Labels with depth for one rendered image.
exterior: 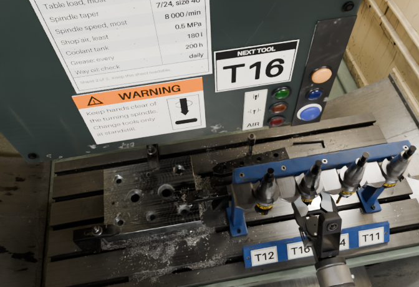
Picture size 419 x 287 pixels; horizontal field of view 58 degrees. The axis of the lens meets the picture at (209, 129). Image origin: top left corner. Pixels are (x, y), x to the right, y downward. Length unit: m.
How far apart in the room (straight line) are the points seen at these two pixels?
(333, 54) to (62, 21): 0.31
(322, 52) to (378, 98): 1.26
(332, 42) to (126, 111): 0.26
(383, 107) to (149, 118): 1.32
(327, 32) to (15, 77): 0.34
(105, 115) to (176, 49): 0.14
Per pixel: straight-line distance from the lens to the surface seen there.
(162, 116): 0.50
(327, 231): 0.89
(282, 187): 0.96
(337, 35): 0.46
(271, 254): 1.19
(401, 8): 1.69
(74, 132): 0.53
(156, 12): 0.38
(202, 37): 0.41
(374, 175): 1.03
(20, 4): 0.39
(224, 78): 0.46
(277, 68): 0.47
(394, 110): 1.70
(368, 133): 1.50
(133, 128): 0.52
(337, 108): 1.73
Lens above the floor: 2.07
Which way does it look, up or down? 56 degrees down
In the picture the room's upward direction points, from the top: 4 degrees counter-clockwise
